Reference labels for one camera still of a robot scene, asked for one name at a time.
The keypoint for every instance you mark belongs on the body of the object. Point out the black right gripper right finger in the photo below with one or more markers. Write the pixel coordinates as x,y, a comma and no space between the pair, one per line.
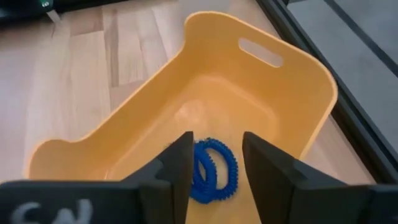
273,186

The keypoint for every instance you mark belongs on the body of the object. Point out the yellow plastic bin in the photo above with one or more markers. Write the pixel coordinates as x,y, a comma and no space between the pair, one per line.
233,93

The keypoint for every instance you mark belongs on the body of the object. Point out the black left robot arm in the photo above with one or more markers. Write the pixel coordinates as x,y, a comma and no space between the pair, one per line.
25,9

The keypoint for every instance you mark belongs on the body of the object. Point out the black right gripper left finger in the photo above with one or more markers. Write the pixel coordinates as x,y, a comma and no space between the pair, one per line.
174,174

